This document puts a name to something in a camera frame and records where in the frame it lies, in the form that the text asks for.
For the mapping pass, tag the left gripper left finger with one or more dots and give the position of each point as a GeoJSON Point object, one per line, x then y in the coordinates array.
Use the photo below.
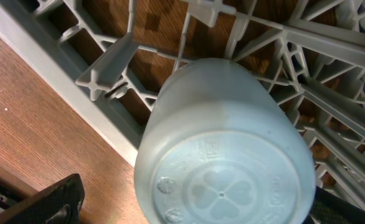
{"type": "Point", "coordinates": [61, 202]}

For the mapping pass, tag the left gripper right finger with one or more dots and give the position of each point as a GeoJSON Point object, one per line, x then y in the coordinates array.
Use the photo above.
{"type": "Point", "coordinates": [328, 208]}

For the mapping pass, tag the blue plastic cup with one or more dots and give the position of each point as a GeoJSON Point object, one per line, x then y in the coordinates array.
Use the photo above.
{"type": "Point", "coordinates": [218, 149]}

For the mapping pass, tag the grey plastic dishwasher rack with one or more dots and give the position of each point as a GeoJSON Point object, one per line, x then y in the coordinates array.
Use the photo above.
{"type": "Point", "coordinates": [309, 55]}

